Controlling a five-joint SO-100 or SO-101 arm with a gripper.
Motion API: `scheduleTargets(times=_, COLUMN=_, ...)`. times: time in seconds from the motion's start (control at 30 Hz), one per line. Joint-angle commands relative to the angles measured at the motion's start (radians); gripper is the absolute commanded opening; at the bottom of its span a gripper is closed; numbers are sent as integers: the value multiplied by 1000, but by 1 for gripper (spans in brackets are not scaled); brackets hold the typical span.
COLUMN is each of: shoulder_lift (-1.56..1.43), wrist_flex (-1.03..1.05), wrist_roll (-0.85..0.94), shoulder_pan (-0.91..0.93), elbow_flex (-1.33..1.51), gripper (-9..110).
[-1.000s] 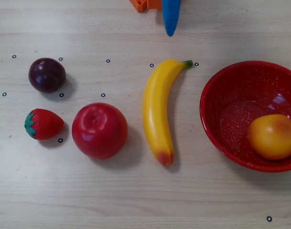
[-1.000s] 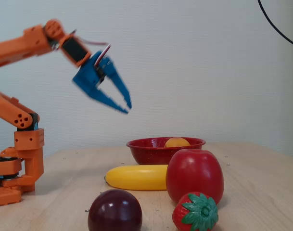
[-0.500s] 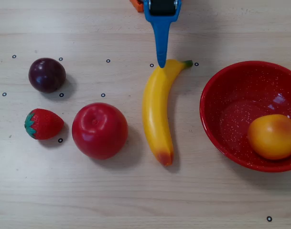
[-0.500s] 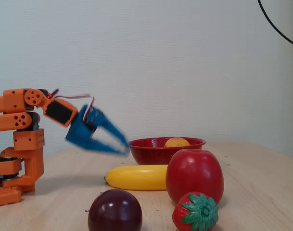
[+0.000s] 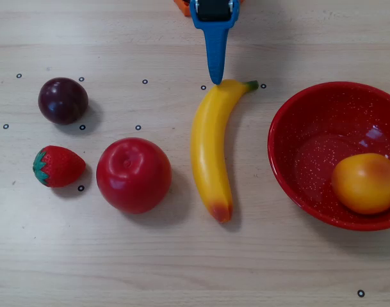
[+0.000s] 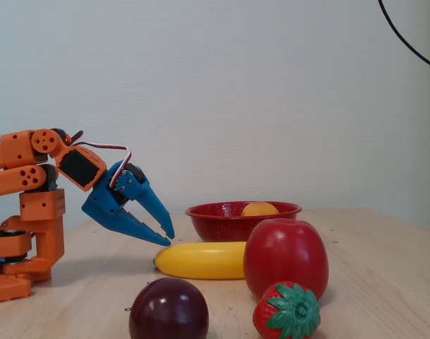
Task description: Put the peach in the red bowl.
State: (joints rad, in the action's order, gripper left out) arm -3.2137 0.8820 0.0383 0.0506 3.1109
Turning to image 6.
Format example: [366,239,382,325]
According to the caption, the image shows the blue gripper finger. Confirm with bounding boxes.
[101,209,172,248]
[114,169,176,240]

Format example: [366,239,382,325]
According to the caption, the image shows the blue gripper body with motor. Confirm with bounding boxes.
[80,160,148,230]

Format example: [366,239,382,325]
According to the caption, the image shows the yellow-orange toy peach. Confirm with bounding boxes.
[241,201,281,217]

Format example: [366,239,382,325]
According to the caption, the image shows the red speckled enamel bowl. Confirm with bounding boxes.
[184,201,303,243]

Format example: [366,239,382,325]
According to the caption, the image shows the yellow toy banana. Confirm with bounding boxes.
[153,241,248,280]

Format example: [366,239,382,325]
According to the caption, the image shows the dark purple toy plum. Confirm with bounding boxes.
[129,277,210,339]

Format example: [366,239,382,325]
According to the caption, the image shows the red toy apple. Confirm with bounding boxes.
[242,218,330,302]

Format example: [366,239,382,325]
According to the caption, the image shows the red toy strawberry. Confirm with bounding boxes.
[252,280,321,339]

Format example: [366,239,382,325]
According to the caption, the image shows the white red black servo wire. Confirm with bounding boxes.
[64,130,133,188]

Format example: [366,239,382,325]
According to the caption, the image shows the black hanging cable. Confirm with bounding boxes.
[378,0,430,71]

